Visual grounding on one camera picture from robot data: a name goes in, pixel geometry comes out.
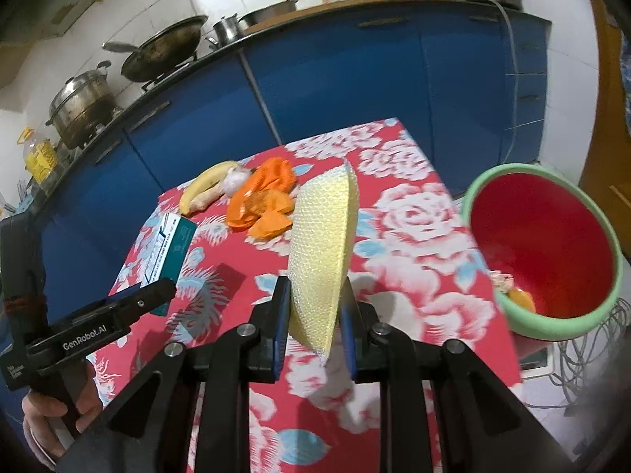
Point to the dark wok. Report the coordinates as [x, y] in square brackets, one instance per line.
[162, 49]

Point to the small steel pot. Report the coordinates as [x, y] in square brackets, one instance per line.
[226, 30]

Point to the yellow cooking oil bottle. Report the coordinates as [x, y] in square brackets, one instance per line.
[42, 157]

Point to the yellow banana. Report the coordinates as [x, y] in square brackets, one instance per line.
[207, 182]

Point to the person's left hand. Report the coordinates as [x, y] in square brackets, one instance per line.
[47, 414]

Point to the person's left forearm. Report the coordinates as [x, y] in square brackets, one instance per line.
[44, 446]

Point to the red basin with green rim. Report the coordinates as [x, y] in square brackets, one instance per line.
[542, 236]

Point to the ginger root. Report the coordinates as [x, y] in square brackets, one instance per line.
[212, 198]

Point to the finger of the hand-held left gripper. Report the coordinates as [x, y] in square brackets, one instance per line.
[145, 298]

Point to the teal cardboard box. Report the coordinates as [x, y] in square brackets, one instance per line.
[170, 251]

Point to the large steel stockpot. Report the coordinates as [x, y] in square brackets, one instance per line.
[84, 108]

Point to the blue kitchen cabinet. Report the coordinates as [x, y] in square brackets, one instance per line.
[345, 69]

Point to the steel frying pan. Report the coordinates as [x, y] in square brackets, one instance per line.
[271, 10]

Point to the yellow bubble mailer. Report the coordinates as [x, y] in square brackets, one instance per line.
[320, 236]

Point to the red floral tablecloth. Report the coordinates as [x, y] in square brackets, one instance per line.
[414, 236]

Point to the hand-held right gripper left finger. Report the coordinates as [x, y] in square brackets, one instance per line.
[283, 316]

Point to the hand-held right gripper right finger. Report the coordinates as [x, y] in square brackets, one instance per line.
[346, 327]

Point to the orange plastic bag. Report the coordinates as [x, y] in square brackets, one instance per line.
[263, 197]

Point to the garlic bulb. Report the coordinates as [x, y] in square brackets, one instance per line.
[235, 180]

